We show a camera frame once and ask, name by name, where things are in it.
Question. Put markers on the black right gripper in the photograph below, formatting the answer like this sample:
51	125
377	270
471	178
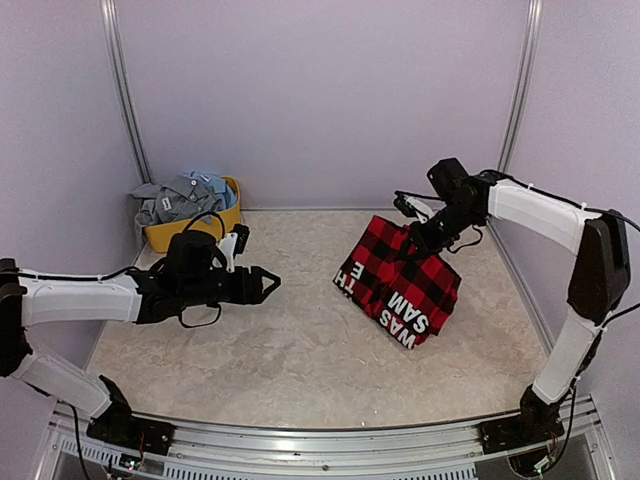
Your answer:
424	244

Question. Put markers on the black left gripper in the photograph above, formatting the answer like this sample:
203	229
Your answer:
243	297

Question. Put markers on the red black plaid shirt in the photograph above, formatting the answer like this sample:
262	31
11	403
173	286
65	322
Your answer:
408	294

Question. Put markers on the yellow plastic basket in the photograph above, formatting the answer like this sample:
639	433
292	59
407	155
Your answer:
215	224

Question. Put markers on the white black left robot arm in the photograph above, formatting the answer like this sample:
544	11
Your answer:
197	270

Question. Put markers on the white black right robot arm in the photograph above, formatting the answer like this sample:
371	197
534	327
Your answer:
595	241

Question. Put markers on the light blue shirt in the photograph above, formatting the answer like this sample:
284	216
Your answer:
217	186

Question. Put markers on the grey button shirt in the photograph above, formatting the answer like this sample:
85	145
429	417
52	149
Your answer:
178	199

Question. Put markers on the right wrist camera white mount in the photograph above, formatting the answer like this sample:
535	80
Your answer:
412	206

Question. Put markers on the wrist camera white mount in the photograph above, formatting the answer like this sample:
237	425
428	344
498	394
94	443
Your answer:
412	206
231	245

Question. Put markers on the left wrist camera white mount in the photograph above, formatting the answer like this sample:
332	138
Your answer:
231	245

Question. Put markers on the right aluminium corner post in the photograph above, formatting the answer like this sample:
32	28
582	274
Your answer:
522	85

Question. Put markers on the aluminium corner post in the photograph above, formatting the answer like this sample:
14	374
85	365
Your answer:
522	85
109	14

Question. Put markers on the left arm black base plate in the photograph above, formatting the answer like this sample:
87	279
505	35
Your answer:
140	434

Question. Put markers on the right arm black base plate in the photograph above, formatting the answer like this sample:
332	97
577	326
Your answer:
511	433

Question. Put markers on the aluminium front frame rail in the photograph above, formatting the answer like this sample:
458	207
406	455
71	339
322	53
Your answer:
444	450

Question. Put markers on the left aluminium corner post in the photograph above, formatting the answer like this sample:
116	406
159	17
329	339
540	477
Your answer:
109	14

